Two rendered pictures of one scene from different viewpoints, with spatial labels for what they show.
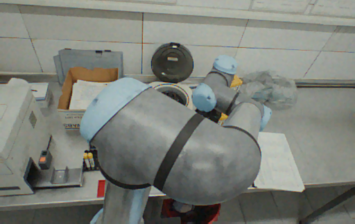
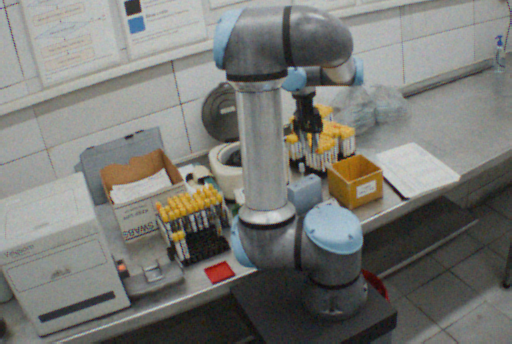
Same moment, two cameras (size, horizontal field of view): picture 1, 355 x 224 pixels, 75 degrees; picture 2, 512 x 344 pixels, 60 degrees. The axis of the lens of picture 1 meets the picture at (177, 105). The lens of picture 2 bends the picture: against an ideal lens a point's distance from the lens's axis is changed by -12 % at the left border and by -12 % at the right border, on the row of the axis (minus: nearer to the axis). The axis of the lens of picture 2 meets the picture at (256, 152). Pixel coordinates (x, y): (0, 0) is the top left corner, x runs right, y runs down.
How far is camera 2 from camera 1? 71 cm
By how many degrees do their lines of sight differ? 20
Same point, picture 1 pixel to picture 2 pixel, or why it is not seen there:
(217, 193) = (325, 31)
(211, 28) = not seen: hidden behind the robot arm
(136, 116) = (252, 13)
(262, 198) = (445, 286)
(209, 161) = (309, 12)
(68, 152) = (145, 261)
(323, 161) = (468, 149)
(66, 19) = (85, 104)
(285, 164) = (429, 166)
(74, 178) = (173, 271)
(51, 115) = not seen: hidden behind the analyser
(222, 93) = not seen: hidden behind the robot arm
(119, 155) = (252, 41)
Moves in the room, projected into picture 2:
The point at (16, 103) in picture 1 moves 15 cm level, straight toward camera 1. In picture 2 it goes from (80, 184) to (117, 195)
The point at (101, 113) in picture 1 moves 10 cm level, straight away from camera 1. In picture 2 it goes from (228, 22) to (200, 18)
